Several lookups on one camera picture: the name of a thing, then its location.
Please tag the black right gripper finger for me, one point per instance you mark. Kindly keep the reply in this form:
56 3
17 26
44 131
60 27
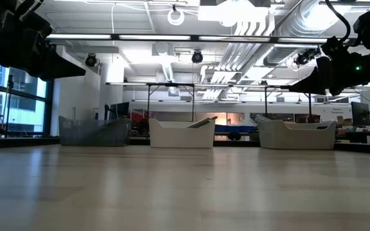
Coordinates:
320 83

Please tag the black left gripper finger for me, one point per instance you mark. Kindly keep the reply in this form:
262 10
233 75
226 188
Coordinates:
56 69

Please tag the black ceiling spotlight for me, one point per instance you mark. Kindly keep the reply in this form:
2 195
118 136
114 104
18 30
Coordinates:
91 60
197 57
302 58

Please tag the cardboard box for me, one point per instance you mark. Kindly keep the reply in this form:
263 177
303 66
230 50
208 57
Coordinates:
342 121

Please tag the black computer monitor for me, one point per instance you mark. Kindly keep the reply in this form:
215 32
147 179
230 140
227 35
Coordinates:
119 110
360 114

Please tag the black floor stand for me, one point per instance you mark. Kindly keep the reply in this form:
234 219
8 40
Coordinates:
10 102

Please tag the light grey plastic bin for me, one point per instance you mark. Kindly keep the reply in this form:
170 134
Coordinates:
294 139

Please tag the overhead light bar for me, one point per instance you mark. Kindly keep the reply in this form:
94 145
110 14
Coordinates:
114 37

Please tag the grey translucent plastic bin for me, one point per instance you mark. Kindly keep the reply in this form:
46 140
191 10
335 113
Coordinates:
92 134

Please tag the blue mat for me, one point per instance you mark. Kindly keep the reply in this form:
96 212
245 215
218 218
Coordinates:
236 128

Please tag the red object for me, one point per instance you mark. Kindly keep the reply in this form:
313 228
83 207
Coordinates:
138 117

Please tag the black wheel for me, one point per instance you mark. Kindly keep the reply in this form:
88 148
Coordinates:
234 136

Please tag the white plastic bin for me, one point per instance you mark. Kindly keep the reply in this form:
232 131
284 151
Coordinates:
178 138

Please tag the black aluminium rig frame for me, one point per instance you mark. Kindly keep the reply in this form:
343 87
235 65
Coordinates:
27 141

